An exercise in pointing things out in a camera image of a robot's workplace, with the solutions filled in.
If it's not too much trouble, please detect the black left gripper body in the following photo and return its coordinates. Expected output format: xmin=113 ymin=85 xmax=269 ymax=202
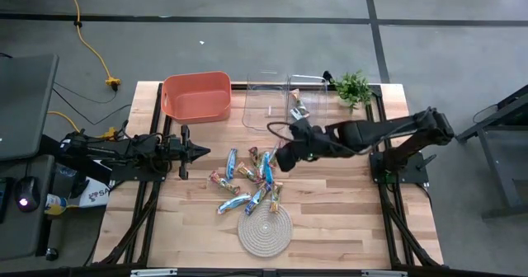
xmin=164 ymin=124 xmax=195 ymax=181

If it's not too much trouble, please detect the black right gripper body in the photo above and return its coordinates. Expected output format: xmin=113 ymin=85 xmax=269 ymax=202
xmin=275 ymin=119 xmax=331 ymax=173

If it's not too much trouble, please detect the blue Chewy granola bar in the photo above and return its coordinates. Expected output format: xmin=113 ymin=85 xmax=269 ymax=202
xmin=244 ymin=181 xmax=271 ymax=217
xmin=225 ymin=147 xmax=238 ymax=181
xmin=262 ymin=152 xmax=275 ymax=185

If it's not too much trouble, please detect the orange plastic bin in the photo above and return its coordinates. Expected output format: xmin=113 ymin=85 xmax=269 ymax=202
xmin=160 ymin=70 xmax=233 ymax=125

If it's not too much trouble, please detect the clear plastic bin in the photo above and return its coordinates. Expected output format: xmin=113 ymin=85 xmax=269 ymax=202
xmin=241 ymin=73 xmax=290 ymax=132
xmin=285 ymin=73 xmax=329 ymax=136

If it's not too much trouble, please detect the green plant in white pot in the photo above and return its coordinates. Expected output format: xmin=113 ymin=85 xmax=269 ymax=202
xmin=331 ymin=69 xmax=372 ymax=114

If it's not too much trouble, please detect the round woven beige placemat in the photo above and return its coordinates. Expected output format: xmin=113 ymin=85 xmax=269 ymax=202
xmin=237 ymin=200 xmax=295 ymax=258

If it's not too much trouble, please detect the white printed box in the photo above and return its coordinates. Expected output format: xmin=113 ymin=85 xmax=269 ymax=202
xmin=78 ymin=176 xmax=111 ymax=209

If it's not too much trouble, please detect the yellow white bottle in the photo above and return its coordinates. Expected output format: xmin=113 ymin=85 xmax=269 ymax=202
xmin=44 ymin=193 xmax=69 ymax=217

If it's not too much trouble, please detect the black computer mouse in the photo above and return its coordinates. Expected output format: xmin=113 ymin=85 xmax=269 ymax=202
xmin=14 ymin=176 xmax=41 ymax=213

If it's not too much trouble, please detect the grey flat panel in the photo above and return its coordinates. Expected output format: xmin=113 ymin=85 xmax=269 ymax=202
xmin=0 ymin=54 xmax=59 ymax=162

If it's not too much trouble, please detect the grey side desk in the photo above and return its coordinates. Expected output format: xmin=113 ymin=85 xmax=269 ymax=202
xmin=0 ymin=153 xmax=55 ymax=262

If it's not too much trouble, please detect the black side stand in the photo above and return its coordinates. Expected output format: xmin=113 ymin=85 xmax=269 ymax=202
xmin=455 ymin=83 xmax=528 ymax=221

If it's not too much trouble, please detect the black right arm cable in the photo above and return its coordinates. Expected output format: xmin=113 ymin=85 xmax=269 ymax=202
xmin=266 ymin=121 xmax=298 ymax=142

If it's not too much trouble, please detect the black table frame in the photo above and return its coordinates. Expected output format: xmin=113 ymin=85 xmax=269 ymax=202
xmin=84 ymin=81 xmax=445 ymax=277

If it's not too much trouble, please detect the yellow extension cable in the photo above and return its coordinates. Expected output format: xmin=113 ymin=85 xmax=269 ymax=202
xmin=60 ymin=0 xmax=122 ymax=92
xmin=47 ymin=110 xmax=119 ymax=141

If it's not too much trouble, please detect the black floor cable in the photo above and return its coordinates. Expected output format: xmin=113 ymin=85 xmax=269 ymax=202
xmin=52 ymin=81 xmax=134 ymax=126

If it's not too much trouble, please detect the silver frame bracket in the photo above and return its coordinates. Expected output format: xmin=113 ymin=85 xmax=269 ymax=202
xmin=361 ymin=270 xmax=408 ymax=277
xmin=130 ymin=268 xmax=178 ymax=277

